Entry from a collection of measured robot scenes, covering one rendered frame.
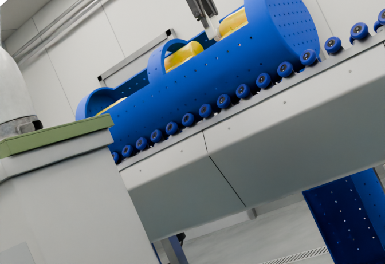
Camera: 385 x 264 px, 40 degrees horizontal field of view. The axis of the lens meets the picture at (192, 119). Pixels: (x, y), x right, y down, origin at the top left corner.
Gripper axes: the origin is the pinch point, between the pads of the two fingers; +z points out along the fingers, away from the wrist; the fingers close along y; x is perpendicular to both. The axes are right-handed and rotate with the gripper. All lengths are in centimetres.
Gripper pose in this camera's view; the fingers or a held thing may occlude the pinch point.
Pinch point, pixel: (212, 27)
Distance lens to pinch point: 168.9
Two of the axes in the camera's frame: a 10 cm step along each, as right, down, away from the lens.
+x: -7.2, 3.7, 5.9
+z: 4.1, 9.1, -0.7
